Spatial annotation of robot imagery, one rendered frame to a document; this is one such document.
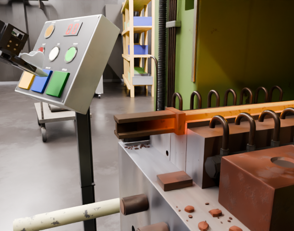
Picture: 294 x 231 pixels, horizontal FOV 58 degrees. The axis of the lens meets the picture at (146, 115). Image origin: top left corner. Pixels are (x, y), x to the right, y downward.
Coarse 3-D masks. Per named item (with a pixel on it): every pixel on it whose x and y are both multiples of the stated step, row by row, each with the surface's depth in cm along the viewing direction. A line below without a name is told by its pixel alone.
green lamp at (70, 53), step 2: (72, 48) 78; (74, 48) 77; (68, 50) 79; (70, 50) 78; (72, 50) 77; (74, 50) 77; (68, 52) 78; (70, 52) 78; (72, 52) 77; (74, 52) 77; (66, 54) 79; (68, 54) 78; (70, 54) 77; (72, 54) 77; (66, 56) 79; (68, 56) 78; (70, 56) 77; (72, 56) 76; (66, 58) 78; (68, 58) 77; (70, 58) 77
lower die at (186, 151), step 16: (192, 128) 40; (208, 128) 40; (240, 128) 40; (256, 128) 40; (272, 128) 40; (288, 128) 41; (160, 144) 51; (176, 144) 44; (192, 144) 39; (208, 144) 37; (240, 144) 39; (256, 144) 40; (176, 160) 45; (192, 160) 40; (192, 176) 40; (208, 176) 38
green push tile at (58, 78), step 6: (54, 72) 79; (60, 72) 77; (66, 72) 75; (54, 78) 78; (60, 78) 76; (66, 78) 74; (54, 84) 77; (60, 84) 74; (48, 90) 78; (54, 90) 75; (60, 90) 74; (54, 96) 76; (60, 96) 74
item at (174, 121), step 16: (144, 112) 41; (160, 112) 41; (176, 112) 41; (192, 112) 43; (208, 112) 43; (224, 112) 44; (240, 112) 45; (256, 112) 46; (128, 128) 39; (144, 128) 40; (160, 128) 41; (176, 128) 41
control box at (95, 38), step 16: (96, 16) 76; (64, 32) 85; (80, 32) 79; (96, 32) 75; (112, 32) 79; (48, 48) 89; (64, 48) 82; (80, 48) 76; (96, 48) 76; (112, 48) 80; (48, 64) 85; (64, 64) 78; (80, 64) 73; (96, 64) 77; (80, 80) 74; (96, 80) 78; (32, 96) 85; (48, 96) 78; (64, 96) 72; (80, 96) 75; (80, 112) 76
